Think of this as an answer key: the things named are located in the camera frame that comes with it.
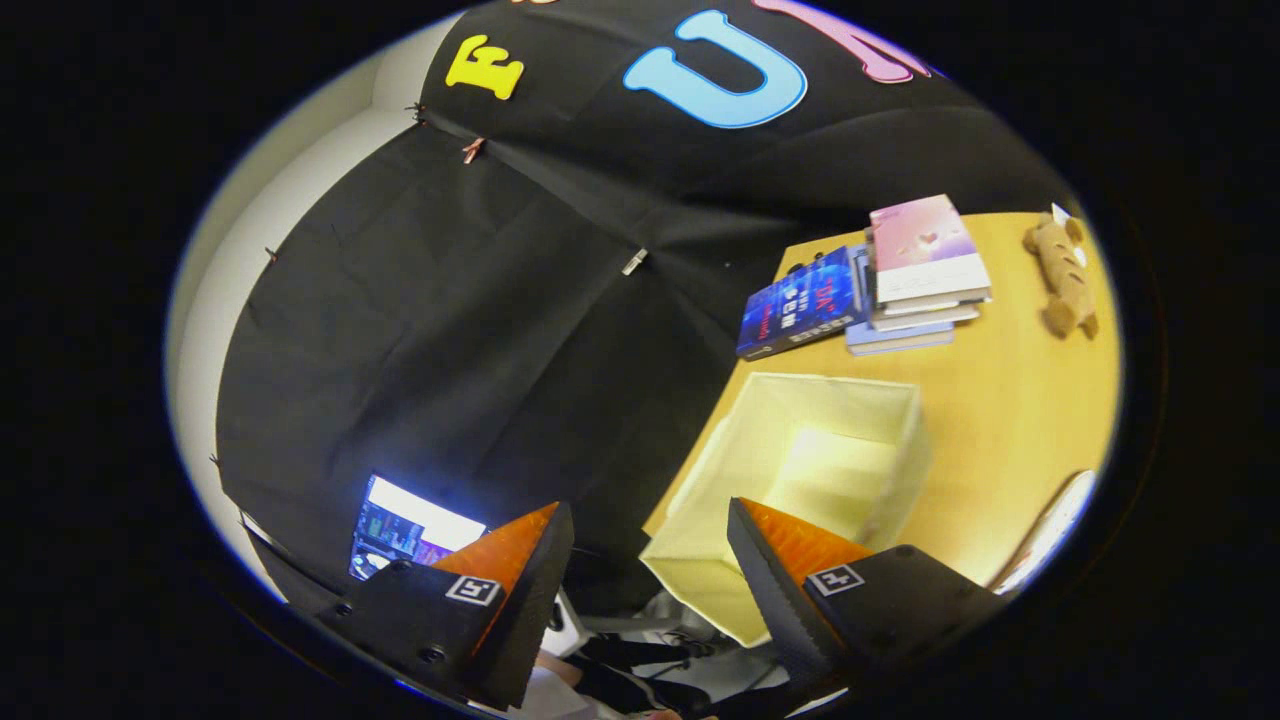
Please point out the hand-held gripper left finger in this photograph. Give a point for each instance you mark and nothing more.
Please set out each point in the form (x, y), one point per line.
(530, 600)

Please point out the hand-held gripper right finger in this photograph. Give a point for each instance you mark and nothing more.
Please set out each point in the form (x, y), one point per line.
(770, 590)

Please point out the brown plush toy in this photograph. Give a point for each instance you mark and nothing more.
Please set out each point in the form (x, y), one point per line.
(1065, 285)

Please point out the wooden clothes peg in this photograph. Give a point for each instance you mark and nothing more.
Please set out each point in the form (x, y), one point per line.
(472, 150)

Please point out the bright computer screen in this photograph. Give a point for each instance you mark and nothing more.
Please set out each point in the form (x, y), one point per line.
(420, 515)

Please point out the grey book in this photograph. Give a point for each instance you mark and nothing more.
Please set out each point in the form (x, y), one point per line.
(925, 312)

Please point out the light blue book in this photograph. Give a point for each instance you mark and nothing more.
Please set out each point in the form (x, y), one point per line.
(900, 338)

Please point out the white sneaker shoe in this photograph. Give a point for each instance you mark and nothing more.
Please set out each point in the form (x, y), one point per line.
(1050, 525)

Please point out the pale green fabric storage box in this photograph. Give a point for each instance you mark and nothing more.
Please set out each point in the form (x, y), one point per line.
(700, 560)

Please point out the pink cover book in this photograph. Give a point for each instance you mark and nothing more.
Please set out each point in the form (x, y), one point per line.
(925, 245)

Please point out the dark blue book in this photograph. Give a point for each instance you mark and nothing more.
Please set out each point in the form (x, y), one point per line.
(800, 305)

